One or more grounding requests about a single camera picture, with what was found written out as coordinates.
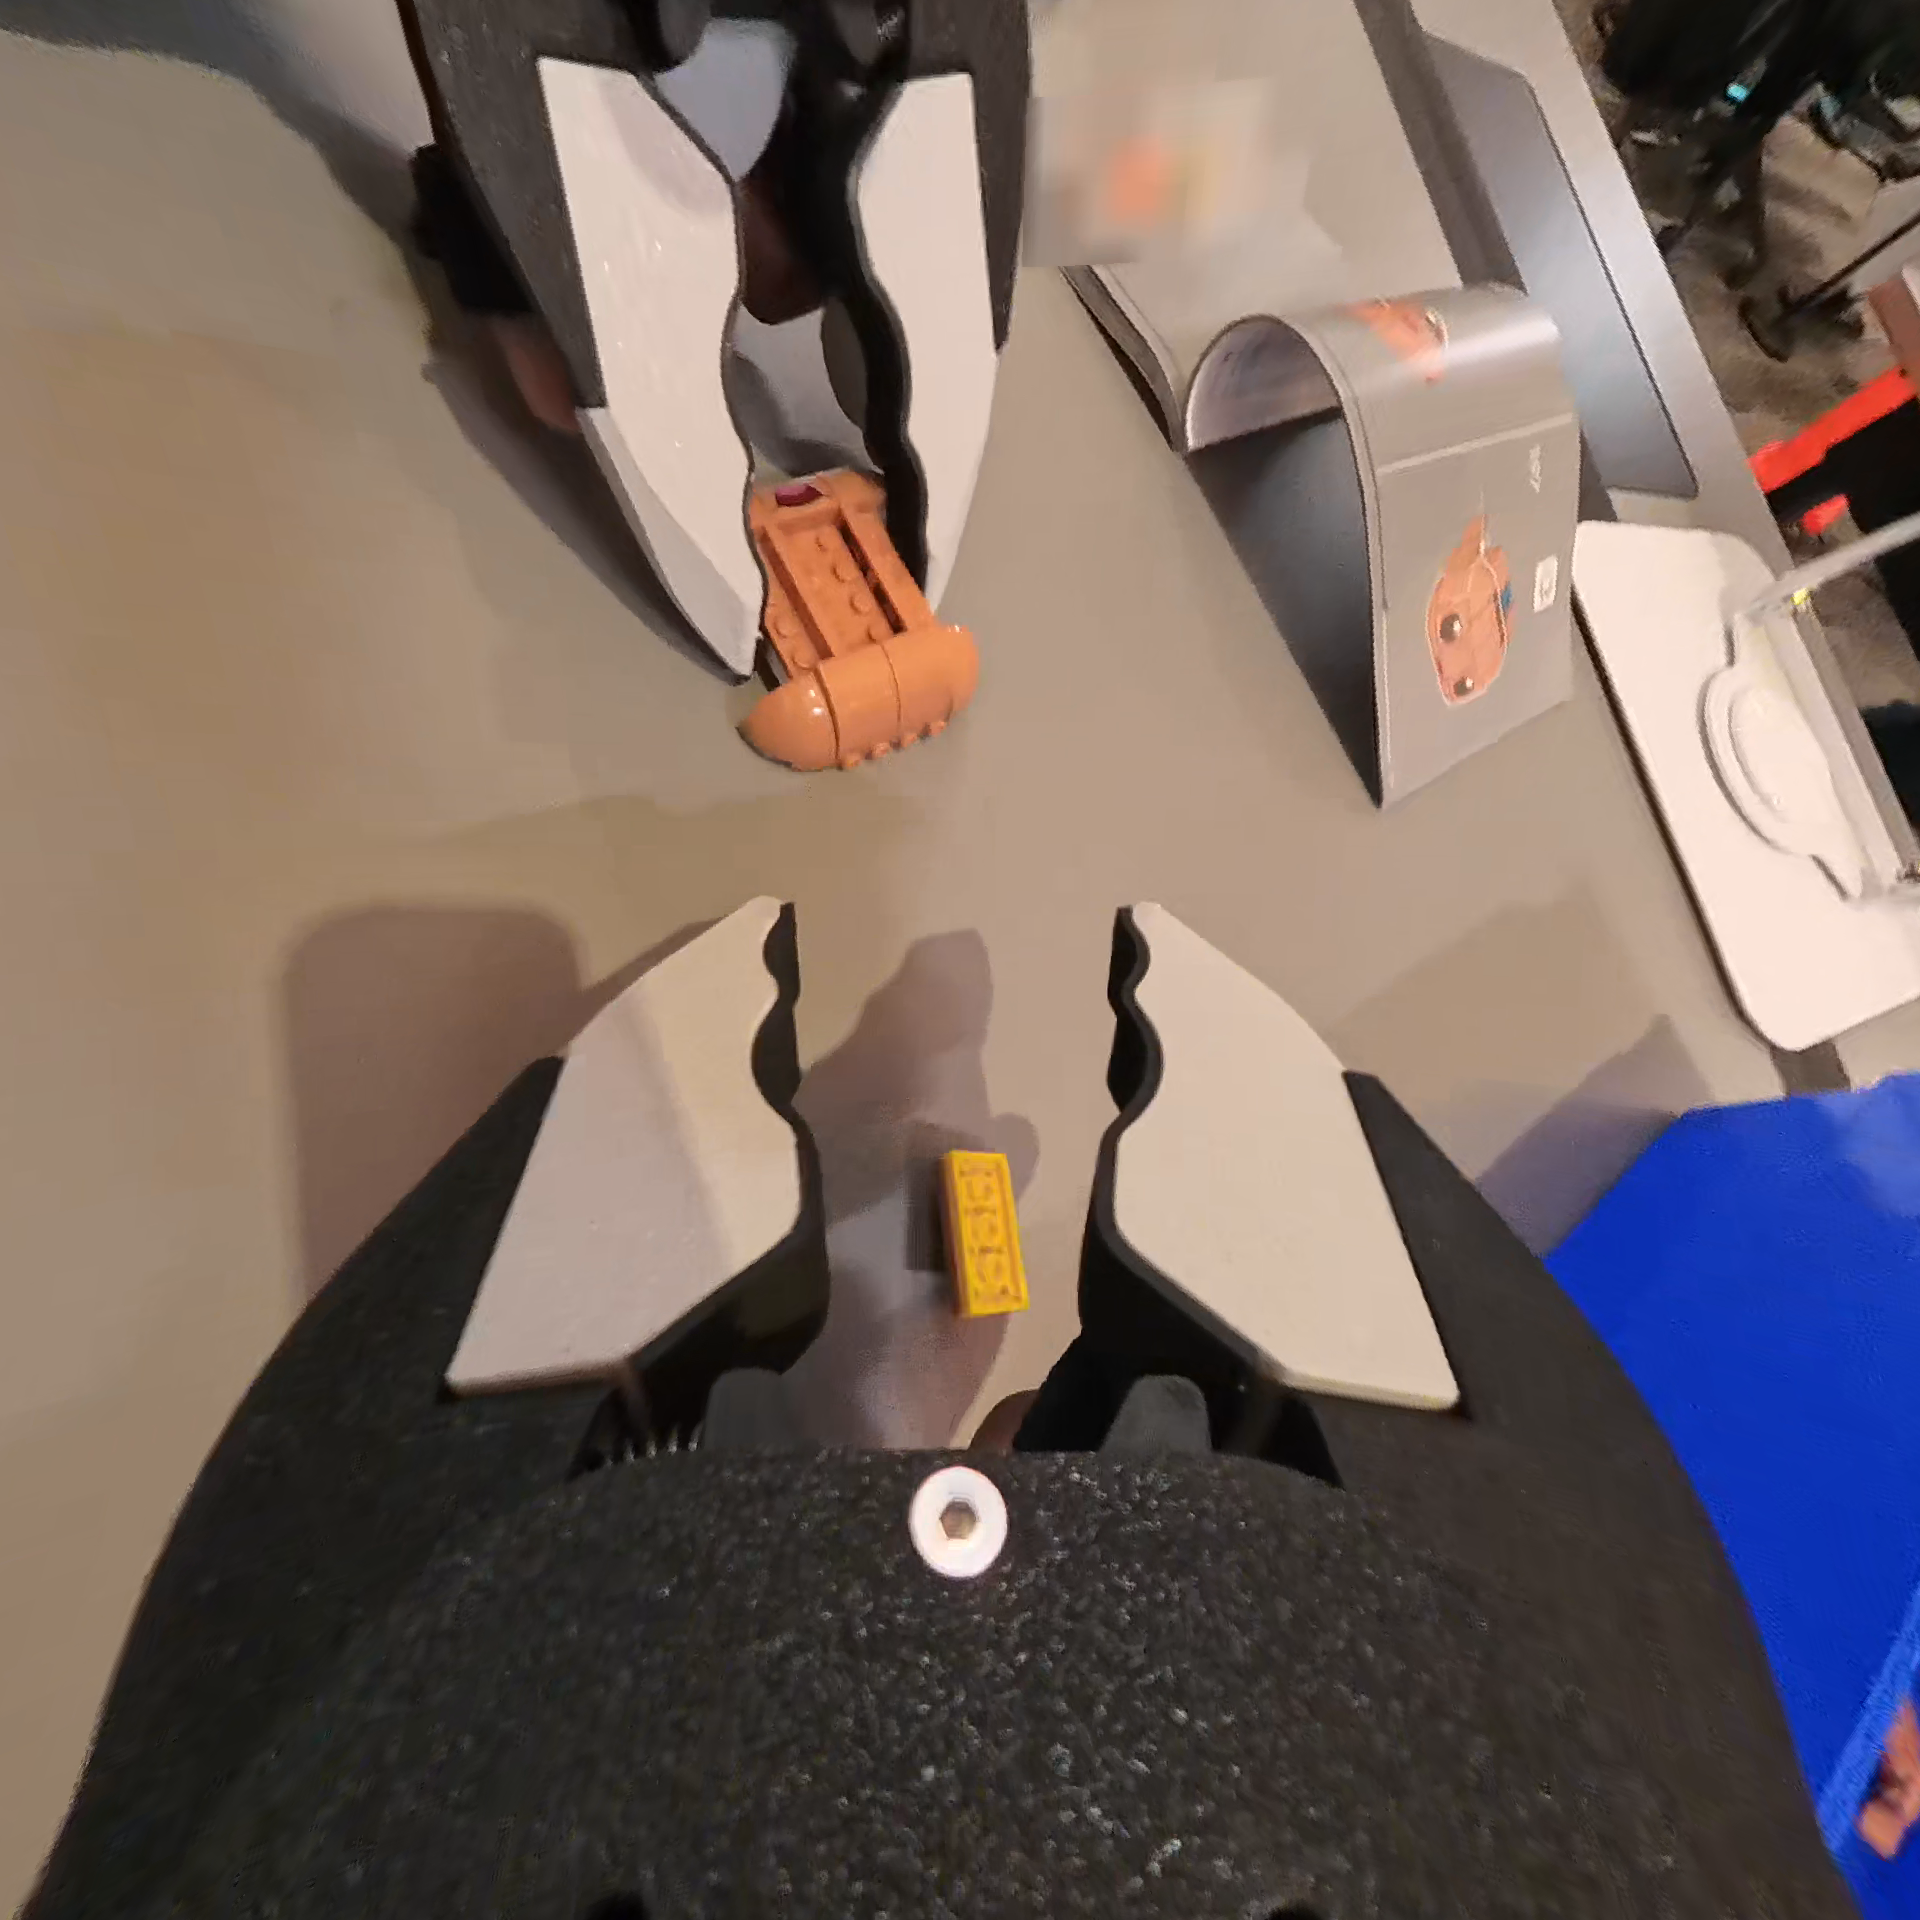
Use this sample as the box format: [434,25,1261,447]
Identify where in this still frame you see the lego instruction booklet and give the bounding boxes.
[1064,256,1584,808]

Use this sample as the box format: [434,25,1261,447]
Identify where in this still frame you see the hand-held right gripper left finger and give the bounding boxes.
[446,899,832,1402]

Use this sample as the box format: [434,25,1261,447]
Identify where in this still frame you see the person's left hand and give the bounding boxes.
[496,316,596,438]

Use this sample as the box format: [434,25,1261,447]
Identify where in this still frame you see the white flat stand base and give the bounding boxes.
[1573,518,1920,1052]

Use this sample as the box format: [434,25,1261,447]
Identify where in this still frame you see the small yellow lego piece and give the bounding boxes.
[916,1147,1033,1321]

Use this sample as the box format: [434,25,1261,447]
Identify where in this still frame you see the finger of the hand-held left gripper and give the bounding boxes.
[534,56,777,681]
[816,67,1004,617]

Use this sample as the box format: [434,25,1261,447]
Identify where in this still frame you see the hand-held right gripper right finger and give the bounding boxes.
[1084,903,1466,1415]

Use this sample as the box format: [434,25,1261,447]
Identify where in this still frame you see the pile of brown lego pieces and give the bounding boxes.
[1857,1681,1920,1864]

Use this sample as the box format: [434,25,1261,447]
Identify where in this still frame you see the large blue plastic bin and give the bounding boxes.
[1545,1081,1920,1920]

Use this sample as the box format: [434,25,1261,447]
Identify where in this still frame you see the brown lego assembly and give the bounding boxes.
[734,466,982,778]

